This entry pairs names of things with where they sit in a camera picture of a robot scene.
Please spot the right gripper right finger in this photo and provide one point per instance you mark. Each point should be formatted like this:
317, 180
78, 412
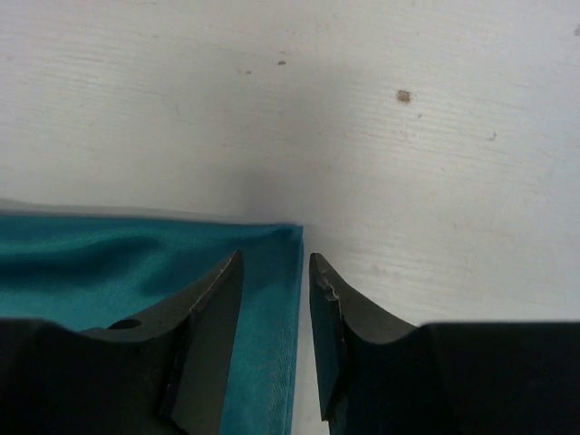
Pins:
377, 374

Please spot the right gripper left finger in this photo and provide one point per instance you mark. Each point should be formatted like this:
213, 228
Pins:
163, 370

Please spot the teal cloth napkin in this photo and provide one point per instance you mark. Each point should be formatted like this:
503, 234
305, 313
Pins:
86, 272

